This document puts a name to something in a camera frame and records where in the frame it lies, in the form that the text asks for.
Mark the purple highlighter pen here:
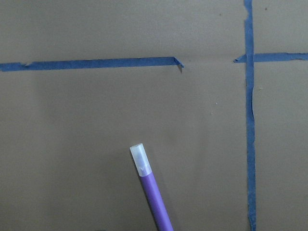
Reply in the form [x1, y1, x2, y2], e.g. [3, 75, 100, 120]
[130, 143, 173, 231]

